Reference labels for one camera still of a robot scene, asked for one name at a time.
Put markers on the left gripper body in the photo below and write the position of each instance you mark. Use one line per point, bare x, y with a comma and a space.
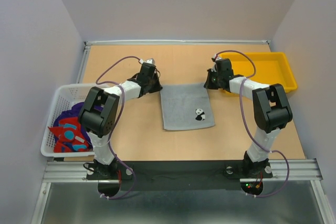
148, 83

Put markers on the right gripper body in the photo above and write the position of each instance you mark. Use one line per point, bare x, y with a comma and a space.
216, 83

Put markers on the grey panda towel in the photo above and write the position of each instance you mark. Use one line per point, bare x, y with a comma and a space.
186, 107

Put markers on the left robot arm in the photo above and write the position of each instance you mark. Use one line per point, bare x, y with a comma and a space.
101, 111

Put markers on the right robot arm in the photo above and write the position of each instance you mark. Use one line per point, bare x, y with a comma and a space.
271, 108

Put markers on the yellow plastic tray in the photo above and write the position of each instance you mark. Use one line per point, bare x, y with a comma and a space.
271, 68

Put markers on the purple towel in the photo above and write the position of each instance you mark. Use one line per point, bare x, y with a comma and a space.
73, 112

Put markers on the white plastic basket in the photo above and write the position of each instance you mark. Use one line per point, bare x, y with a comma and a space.
64, 98

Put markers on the red blue patterned towel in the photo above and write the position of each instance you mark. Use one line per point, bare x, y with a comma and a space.
69, 136

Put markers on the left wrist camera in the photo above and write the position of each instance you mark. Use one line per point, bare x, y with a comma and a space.
150, 61

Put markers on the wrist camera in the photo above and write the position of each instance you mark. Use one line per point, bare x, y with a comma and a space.
150, 61
215, 58

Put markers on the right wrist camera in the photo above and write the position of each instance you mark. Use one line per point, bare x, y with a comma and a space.
215, 58

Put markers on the aluminium back rail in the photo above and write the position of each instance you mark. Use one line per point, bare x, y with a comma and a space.
176, 42

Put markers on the aluminium rail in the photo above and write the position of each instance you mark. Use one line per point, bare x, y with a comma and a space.
300, 170
176, 42

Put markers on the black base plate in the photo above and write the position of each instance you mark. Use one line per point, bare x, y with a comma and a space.
178, 175

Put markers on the aluminium front rail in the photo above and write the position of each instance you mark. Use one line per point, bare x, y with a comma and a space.
300, 170

